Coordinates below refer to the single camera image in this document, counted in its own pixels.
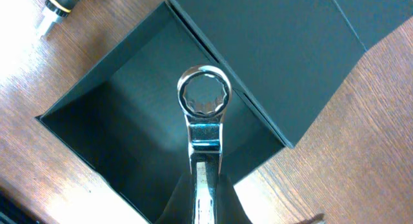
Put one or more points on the yellow black screwdriver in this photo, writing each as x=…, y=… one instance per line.
x=55, y=11

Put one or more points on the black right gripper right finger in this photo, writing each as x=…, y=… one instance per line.
x=229, y=207

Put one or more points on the silver ring wrench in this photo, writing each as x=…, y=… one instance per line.
x=204, y=123

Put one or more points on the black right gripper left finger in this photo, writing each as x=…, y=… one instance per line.
x=178, y=210

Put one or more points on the black open box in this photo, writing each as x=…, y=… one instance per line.
x=279, y=62

